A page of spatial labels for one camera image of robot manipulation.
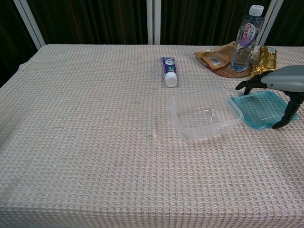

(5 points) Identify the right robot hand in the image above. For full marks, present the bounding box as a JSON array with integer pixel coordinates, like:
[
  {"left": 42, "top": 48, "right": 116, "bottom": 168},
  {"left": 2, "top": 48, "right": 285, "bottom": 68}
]
[{"left": 235, "top": 64, "right": 304, "bottom": 130}]

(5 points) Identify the blue plastic lid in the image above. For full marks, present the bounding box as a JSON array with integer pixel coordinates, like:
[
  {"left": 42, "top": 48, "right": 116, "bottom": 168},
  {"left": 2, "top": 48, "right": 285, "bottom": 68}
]
[{"left": 229, "top": 89, "right": 299, "bottom": 131}]

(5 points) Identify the gold foil packet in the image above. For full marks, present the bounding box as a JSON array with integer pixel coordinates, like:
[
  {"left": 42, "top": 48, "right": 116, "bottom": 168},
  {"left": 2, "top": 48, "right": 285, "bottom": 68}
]
[{"left": 251, "top": 46, "right": 278, "bottom": 76}]

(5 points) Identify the clear water bottle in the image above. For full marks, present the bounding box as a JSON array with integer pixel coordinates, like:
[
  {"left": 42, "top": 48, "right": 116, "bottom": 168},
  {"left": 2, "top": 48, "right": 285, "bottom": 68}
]
[{"left": 229, "top": 4, "right": 266, "bottom": 73}]

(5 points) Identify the round woven coaster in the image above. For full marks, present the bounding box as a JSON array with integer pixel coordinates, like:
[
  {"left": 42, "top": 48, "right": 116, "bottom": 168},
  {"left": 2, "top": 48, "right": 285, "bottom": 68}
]
[{"left": 210, "top": 64, "right": 253, "bottom": 78}]

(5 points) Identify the brown snack pouch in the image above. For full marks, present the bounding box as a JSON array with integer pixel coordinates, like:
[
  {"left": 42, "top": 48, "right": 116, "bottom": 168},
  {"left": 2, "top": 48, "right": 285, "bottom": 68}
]
[{"left": 194, "top": 40, "right": 238, "bottom": 70}]

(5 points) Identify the clear plastic container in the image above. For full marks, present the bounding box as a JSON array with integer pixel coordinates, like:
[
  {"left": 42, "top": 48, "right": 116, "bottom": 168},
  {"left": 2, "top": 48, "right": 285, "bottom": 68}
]
[{"left": 168, "top": 86, "right": 245, "bottom": 143}]

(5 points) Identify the purple toothpaste tube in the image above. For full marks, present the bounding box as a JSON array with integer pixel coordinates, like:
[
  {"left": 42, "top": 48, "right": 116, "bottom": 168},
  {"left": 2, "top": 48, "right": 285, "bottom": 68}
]
[{"left": 161, "top": 56, "right": 178, "bottom": 88}]

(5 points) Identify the pink waffle tablecloth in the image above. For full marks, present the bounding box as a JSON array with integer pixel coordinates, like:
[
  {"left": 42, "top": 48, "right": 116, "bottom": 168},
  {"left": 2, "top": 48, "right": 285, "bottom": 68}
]
[{"left": 0, "top": 44, "right": 304, "bottom": 228}]

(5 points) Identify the white frame post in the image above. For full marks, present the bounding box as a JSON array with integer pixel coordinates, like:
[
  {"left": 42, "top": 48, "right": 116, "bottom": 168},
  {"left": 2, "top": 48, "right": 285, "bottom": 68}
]
[
  {"left": 146, "top": 0, "right": 162, "bottom": 45},
  {"left": 257, "top": 0, "right": 285, "bottom": 47},
  {"left": 13, "top": 0, "right": 46, "bottom": 48}
]

